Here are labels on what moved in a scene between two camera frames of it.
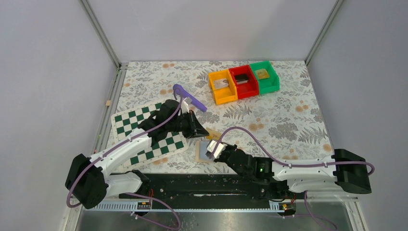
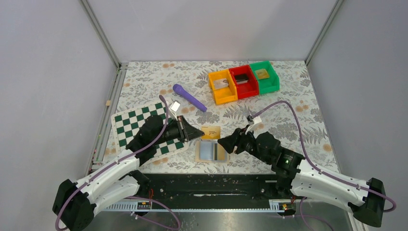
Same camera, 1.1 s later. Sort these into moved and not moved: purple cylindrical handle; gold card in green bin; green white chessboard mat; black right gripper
Moved: black right gripper
Not moved: green white chessboard mat; purple cylindrical handle; gold card in green bin
